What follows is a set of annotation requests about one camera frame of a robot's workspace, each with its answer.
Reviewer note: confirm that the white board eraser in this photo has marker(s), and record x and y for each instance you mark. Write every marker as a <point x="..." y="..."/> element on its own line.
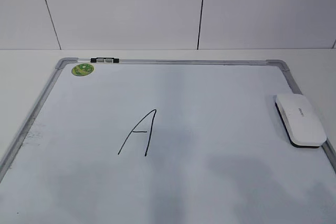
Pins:
<point x="301" y="121"/>

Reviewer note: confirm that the black and silver hanger clip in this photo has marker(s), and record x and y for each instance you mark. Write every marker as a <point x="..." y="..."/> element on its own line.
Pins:
<point x="110" y="60"/>

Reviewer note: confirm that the round green sticker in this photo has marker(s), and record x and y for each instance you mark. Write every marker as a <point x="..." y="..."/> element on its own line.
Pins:
<point x="82" y="69"/>

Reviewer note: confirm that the white board with grey frame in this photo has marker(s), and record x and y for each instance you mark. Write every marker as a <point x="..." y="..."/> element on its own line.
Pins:
<point x="159" y="141"/>

